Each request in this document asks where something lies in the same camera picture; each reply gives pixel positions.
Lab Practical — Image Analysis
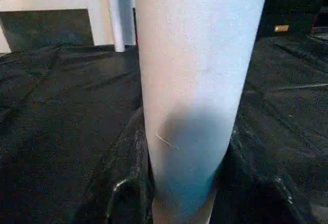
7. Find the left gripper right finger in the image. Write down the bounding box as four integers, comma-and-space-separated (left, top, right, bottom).
210, 126, 322, 224

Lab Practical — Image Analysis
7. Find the black mat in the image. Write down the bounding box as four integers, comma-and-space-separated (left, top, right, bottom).
0, 9, 328, 224

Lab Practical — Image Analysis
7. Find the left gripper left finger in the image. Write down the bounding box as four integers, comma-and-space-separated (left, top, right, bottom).
77, 106, 154, 224

